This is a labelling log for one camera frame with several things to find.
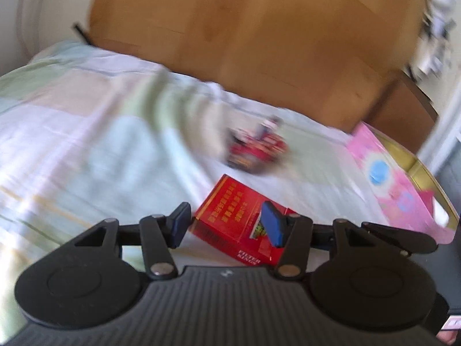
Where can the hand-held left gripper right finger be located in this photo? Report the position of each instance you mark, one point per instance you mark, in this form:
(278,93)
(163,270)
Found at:
(274,225)

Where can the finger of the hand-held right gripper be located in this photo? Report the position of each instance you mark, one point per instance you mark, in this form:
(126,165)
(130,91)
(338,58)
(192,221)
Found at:
(399,238)

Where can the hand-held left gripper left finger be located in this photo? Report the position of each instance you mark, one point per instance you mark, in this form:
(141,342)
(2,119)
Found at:
(180,225)

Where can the red cigarette box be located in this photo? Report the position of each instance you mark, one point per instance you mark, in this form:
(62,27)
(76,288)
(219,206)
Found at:
(230,216)

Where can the red toy car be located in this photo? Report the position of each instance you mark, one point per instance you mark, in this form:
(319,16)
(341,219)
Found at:
(255,147)

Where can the wooden nightstand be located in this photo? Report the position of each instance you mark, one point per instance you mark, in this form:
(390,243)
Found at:
(399,111)

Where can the pastel checked bedsheet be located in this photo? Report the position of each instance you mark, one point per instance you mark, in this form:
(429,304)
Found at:
(90,126)

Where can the wooden headboard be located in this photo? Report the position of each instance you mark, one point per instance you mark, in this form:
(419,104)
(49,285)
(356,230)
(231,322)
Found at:
(252,32)

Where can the white clutter on nightstand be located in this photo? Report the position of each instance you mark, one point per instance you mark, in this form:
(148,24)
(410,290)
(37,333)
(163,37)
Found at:
(434,25)

